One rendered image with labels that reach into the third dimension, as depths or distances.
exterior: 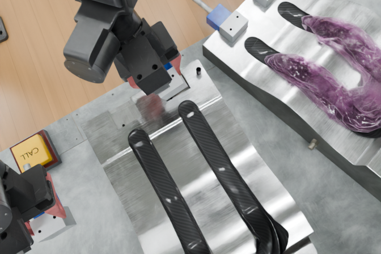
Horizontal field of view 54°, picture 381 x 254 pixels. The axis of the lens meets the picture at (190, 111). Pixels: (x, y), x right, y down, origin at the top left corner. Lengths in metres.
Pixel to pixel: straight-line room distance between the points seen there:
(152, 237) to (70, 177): 0.24
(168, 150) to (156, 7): 0.36
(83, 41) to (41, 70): 0.43
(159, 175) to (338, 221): 0.36
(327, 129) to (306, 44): 0.17
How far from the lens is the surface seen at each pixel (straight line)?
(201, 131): 0.71
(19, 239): 0.52
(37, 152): 0.82
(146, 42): 0.54
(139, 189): 0.70
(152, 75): 0.51
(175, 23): 0.88
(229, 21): 0.78
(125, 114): 0.75
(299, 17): 0.84
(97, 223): 0.81
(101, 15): 0.51
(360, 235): 0.83
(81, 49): 0.49
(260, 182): 0.67
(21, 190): 0.55
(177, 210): 0.69
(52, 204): 0.59
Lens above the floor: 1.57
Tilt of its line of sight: 75 degrees down
